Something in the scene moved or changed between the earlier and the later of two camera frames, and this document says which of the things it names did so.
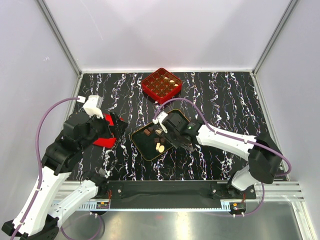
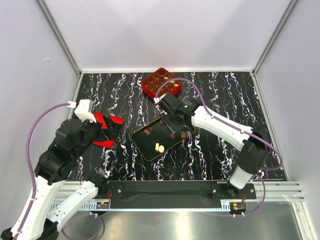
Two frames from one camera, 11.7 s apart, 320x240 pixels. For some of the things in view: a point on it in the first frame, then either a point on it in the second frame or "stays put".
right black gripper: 176,143 → 166,117
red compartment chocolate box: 161,85 stays put
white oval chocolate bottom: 161,148 stays put
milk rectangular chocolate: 146,132 stays put
